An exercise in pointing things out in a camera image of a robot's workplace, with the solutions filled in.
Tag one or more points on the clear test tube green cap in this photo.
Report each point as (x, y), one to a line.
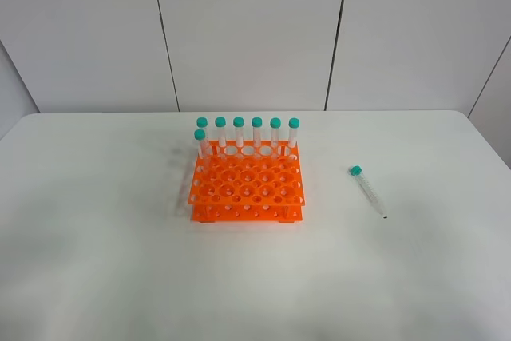
(357, 173)

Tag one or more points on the orange test tube rack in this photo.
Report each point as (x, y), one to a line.
(247, 184)

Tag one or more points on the back row tube far left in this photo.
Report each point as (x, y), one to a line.
(202, 123)

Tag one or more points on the back row tube far right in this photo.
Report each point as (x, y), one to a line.
(293, 124)

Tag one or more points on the second row tube left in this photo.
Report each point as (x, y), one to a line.
(203, 142)

